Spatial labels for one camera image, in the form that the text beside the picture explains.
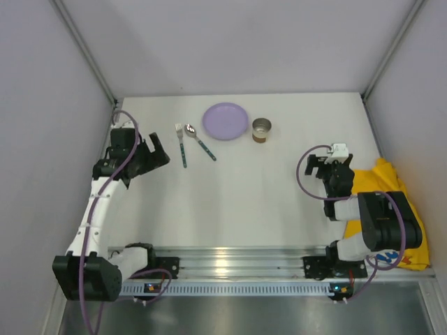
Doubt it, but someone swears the spoon with teal handle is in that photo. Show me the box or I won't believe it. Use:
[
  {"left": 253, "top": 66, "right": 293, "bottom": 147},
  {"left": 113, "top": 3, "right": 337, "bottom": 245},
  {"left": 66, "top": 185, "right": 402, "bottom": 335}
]
[{"left": 184, "top": 124, "right": 217, "bottom": 161}]

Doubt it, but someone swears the yellow cartoon print cloth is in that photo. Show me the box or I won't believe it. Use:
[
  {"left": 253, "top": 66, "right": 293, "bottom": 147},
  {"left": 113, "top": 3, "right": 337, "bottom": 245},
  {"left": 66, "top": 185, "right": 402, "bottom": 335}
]
[{"left": 352, "top": 158, "right": 430, "bottom": 271}]

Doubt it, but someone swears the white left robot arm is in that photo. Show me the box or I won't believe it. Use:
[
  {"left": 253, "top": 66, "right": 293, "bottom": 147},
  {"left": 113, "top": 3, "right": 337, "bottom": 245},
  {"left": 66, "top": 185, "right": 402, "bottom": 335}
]
[{"left": 52, "top": 128, "right": 170, "bottom": 302}]

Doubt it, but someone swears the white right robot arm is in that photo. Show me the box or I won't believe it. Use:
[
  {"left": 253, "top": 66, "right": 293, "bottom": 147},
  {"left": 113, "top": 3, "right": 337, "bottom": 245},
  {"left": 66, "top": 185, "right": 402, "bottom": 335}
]
[{"left": 299, "top": 154, "right": 423, "bottom": 268}]

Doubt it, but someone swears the metal cup with brown base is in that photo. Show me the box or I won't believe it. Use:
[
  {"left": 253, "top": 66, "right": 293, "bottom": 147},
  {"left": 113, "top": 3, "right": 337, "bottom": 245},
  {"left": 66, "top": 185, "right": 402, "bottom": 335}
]
[{"left": 252, "top": 118, "right": 272, "bottom": 143}]

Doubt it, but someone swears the purple plastic plate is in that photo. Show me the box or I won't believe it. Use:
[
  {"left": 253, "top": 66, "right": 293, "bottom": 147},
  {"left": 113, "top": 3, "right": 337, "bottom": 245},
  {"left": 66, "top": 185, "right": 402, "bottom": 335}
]
[{"left": 202, "top": 103, "right": 249, "bottom": 141}]

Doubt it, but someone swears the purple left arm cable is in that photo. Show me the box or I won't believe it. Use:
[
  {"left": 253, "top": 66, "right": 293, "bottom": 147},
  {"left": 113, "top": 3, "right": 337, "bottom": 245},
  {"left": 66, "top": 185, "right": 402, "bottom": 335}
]
[{"left": 77, "top": 110, "right": 173, "bottom": 335}]

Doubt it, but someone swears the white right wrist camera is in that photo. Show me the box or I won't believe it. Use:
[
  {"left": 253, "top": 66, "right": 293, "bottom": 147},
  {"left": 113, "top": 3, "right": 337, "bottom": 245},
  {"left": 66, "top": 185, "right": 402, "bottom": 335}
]
[{"left": 325, "top": 143, "right": 349, "bottom": 164}]

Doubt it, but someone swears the fork with teal handle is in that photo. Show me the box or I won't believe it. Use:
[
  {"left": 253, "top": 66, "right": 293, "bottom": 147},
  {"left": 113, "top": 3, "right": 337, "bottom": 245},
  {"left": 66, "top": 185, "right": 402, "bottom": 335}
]
[{"left": 175, "top": 124, "right": 187, "bottom": 168}]

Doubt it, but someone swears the black right arm base bracket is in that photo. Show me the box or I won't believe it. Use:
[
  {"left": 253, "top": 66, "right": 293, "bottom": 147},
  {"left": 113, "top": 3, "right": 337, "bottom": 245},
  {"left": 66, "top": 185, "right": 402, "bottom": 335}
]
[{"left": 302, "top": 256, "right": 367, "bottom": 281}]

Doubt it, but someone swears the black left arm base bracket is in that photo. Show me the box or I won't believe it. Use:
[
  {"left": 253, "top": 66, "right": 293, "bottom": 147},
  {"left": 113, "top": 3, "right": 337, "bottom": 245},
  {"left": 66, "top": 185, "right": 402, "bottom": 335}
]
[{"left": 149, "top": 256, "right": 180, "bottom": 279}]

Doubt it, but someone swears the aluminium mounting rail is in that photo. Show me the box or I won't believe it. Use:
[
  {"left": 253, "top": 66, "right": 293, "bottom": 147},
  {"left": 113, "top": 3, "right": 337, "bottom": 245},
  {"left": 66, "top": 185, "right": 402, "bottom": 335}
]
[{"left": 107, "top": 245, "right": 436, "bottom": 280}]

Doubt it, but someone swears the perforated grey cable duct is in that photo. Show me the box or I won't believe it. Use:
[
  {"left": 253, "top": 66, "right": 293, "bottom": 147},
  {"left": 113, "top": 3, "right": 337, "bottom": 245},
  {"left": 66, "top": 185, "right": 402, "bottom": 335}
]
[{"left": 119, "top": 281, "right": 352, "bottom": 297}]

